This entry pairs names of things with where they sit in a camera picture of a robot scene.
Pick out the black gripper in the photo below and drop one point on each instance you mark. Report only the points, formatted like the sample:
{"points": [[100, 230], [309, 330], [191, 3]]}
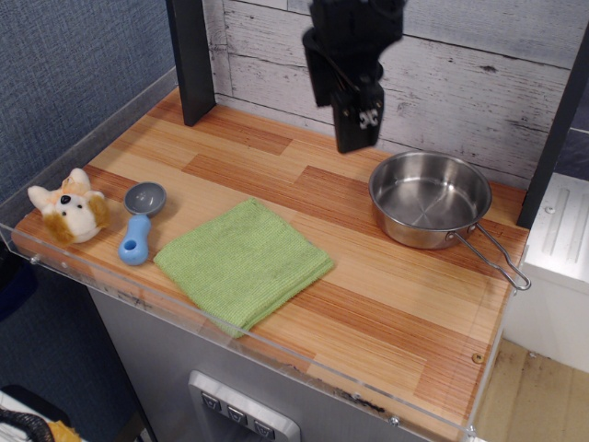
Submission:
{"points": [[342, 50]]}

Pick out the silver metal pot with handle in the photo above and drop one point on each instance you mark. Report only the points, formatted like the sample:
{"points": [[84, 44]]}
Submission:
{"points": [[433, 201]]}

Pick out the green folded microfiber cloth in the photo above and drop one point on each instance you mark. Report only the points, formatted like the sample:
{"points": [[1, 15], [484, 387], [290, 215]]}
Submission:
{"points": [[243, 265]]}

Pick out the blue grey toy scoop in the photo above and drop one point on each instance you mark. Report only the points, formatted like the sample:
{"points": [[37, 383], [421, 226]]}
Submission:
{"points": [[143, 201]]}

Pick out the plush corgi dog head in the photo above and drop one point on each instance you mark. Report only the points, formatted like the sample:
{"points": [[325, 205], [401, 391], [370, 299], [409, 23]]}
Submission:
{"points": [[73, 213]]}

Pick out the white aluminium side box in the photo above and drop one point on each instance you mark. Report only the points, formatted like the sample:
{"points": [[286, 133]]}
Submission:
{"points": [[551, 317]]}

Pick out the clear acrylic table guard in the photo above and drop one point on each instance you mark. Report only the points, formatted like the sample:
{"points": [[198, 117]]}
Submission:
{"points": [[397, 332]]}

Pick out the grey toy fridge cabinet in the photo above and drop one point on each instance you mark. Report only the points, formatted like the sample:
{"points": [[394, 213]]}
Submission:
{"points": [[336, 383]]}

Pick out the silver dispenser button panel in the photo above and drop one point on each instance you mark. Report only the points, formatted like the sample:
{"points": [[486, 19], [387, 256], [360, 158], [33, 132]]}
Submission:
{"points": [[229, 415]]}

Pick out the yellow black object bottom left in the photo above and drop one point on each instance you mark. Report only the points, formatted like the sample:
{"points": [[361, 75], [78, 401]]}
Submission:
{"points": [[19, 426]]}

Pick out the black left frame post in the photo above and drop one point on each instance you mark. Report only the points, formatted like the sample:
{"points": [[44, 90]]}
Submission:
{"points": [[192, 58]]}

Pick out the black frame post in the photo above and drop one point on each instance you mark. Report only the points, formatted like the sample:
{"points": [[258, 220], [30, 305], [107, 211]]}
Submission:
{"points": [[561, 125], [192, 58]]}

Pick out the black right frame post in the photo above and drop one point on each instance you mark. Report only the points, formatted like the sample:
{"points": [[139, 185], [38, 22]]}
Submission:
{"points": [[561, 125]]}

